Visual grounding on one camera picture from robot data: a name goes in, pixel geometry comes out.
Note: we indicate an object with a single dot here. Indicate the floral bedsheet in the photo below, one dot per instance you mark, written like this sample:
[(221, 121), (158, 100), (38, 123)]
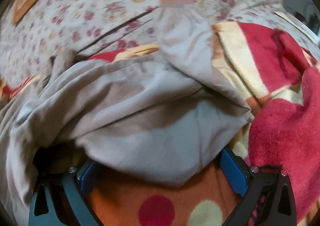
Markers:
[(87, 3)]

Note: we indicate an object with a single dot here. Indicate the orange red printed blanket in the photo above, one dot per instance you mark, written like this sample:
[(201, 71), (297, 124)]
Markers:
[(275, 128)]

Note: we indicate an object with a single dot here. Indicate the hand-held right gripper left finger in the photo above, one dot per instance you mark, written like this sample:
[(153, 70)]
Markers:
[(87, 179)]

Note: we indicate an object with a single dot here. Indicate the large grey garment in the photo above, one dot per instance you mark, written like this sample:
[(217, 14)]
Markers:
[(137, 116)]

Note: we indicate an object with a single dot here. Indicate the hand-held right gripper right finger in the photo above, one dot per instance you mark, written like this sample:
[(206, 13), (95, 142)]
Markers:
[(235, 173)]

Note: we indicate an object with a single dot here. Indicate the dark grey panel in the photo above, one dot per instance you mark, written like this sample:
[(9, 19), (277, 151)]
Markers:
[(297, 1)]

